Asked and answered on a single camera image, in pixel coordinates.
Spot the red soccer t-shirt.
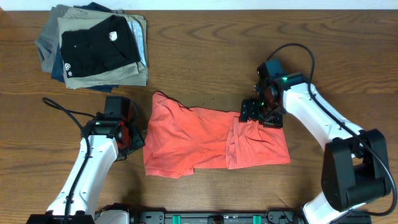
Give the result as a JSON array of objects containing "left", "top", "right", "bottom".
[{"left": 143, "top": 92, "right": 290, "bottom": 179}]

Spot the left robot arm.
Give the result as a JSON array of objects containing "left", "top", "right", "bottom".
[{"left": 27, "top": 112, "right": 144, "bottom": 224}]

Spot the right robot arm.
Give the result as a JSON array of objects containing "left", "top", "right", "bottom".
[{"left": 241, "top": 72, "right": 397, "bottom": 223}]

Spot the navy folded garment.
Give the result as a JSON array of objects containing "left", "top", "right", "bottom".
[{"left": 51, "top": 2, "right": 118, "bottom": 93}]

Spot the black folded polo shirt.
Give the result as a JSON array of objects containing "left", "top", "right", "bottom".
[{"left": 60, "top": 16, "right": 140, "bottom": 78}]

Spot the light blue folded garment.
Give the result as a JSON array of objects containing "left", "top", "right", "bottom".
[{"left": 127, "top": 16, "right": 147, "bottom": 68}]

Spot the grey folded garment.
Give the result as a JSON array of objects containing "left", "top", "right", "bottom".
[{"left": 35, "top": 4, "right": 70, "bottom": 73}]

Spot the khaki folded garment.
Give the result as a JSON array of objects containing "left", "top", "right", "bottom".
[{"left": 57, "top": 7, "right": 148, "bottom": 89}]

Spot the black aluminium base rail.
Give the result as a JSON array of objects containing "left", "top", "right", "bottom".
[{"left": 93, "top": 203, "right": 373, "bottom": 224}]

